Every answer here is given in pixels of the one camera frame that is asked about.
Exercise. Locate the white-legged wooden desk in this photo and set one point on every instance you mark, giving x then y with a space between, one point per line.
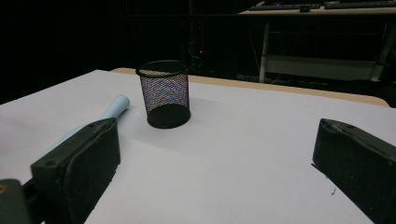
317 67

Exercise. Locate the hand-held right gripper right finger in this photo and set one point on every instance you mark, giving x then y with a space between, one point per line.
358 168

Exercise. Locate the black mesh pen holder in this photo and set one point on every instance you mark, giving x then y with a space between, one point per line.
166 116

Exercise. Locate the white table mat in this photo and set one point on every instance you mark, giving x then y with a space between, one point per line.
224 155

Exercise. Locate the light blue hairbrush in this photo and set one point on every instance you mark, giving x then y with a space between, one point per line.
115 109

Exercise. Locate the small black desk object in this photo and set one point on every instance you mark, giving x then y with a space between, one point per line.
305 8

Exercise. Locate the black keyboard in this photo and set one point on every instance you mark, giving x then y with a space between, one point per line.
283 6
358 4

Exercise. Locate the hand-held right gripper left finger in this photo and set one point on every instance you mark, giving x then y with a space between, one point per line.
81 161

